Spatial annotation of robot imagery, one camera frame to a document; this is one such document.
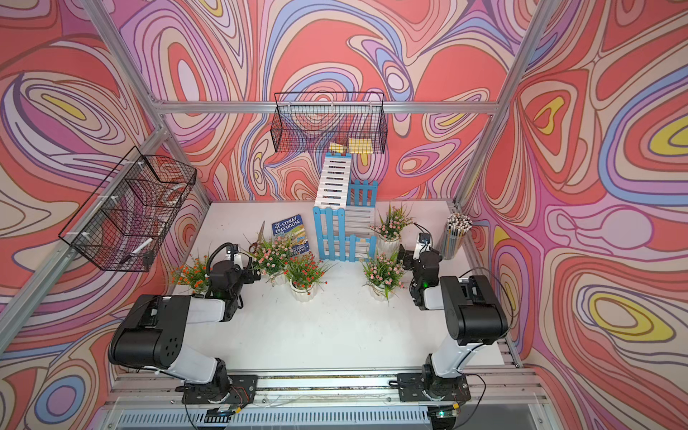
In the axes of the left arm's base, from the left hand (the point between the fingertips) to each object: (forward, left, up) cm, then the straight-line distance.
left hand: (246, 260), depth 94 cm
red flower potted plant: (-10, -23, +8) cm, 26 cm away
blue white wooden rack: (+3, -35, +18) cm, 40 cm away
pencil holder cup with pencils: (+6, -73, +12) cm, 75 cm away
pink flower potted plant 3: (+8, -51, +8) cm, 52 cm away
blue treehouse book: (+15, -14, -2) cm, 20 cm away
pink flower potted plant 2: (-10, -48, +8) cm, 49 cm away
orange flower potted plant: (-10, +11, +7) cm, 17 cm away
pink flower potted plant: (-5, -12, +8) cm, 15 cm away
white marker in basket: (-10, +23, +19) cm, 31 cm away
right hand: (+4, -61, 0) cm, 61 cm away
